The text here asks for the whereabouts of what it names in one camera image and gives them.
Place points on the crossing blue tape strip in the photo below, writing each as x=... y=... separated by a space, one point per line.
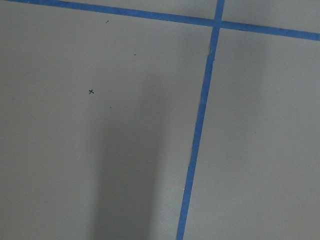
x=197 y=21

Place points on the long blue tape strip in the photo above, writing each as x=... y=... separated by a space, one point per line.
x=187 y=192

